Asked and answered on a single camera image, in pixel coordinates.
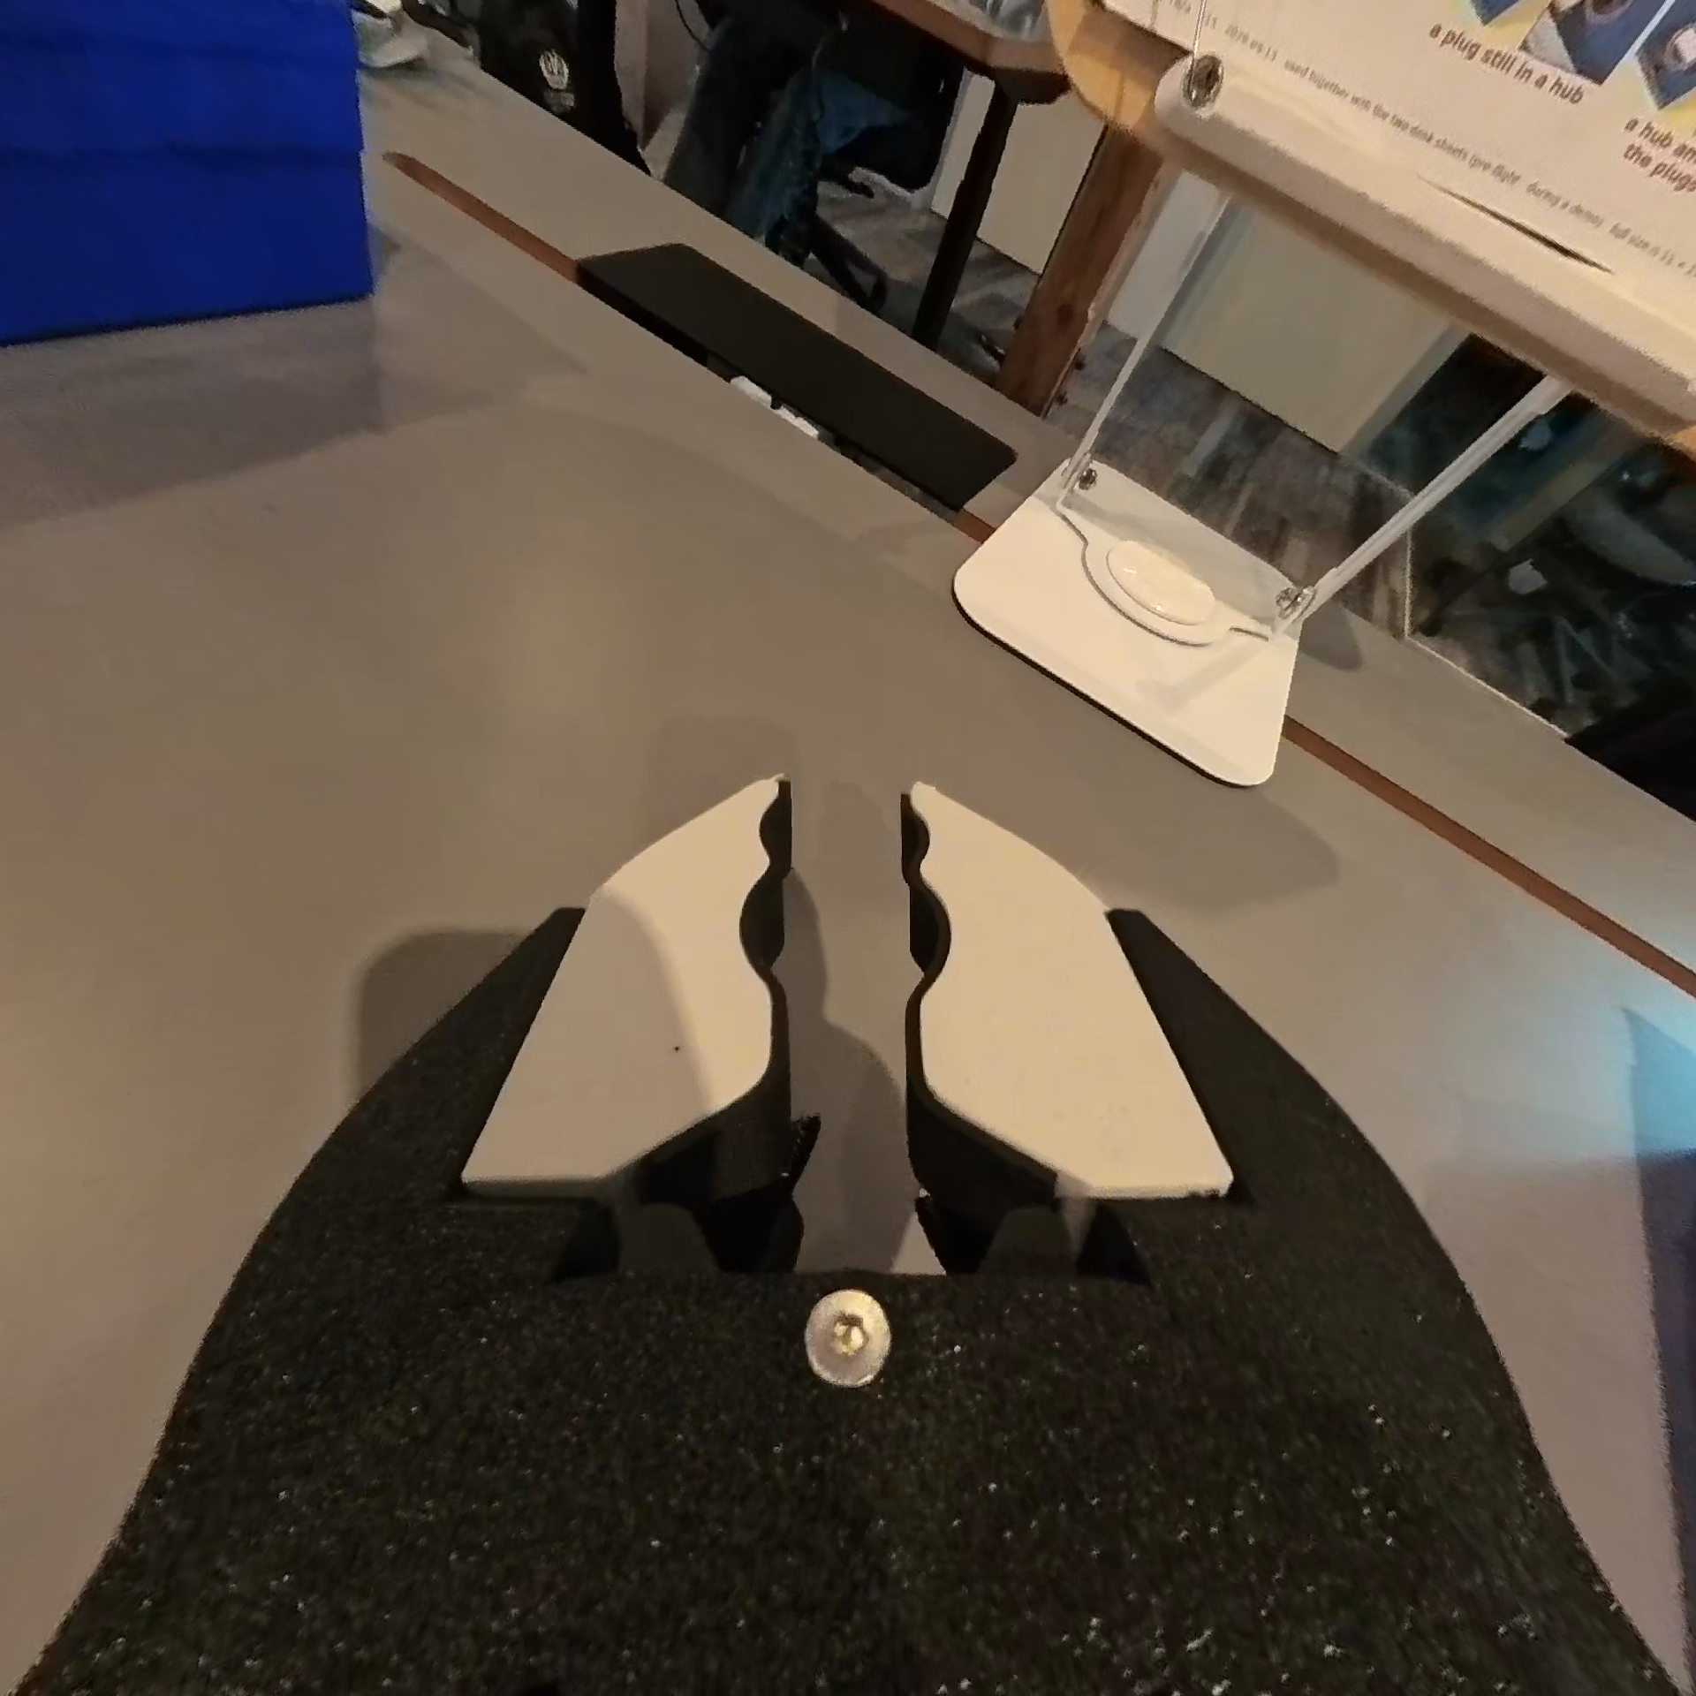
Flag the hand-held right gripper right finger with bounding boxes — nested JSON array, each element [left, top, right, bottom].
[[902, 781, 1238, 1207]]

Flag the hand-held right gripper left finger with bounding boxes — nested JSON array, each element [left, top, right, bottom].
[[459, 776, 823, 1207]]

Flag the white document stand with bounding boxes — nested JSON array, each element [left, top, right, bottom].
[[952, 59, 1696, 787]]

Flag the wooden desk black legs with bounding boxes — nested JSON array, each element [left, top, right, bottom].
[[911, 0, 1078, 358]]

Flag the black office chair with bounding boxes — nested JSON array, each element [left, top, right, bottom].
[[663, 0, 954, 318]]

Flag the black backpack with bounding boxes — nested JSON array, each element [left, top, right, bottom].
[[477, 0, 654, 173]]

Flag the blue plastic bin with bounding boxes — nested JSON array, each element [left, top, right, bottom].
[[0, 0, 368, 349]]

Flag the black cable tray cover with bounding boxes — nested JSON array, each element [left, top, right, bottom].
[[577, 243, 1017, 513]]

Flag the brown wooden post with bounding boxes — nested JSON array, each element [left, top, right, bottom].
[[999, 125, 1166, 411]]

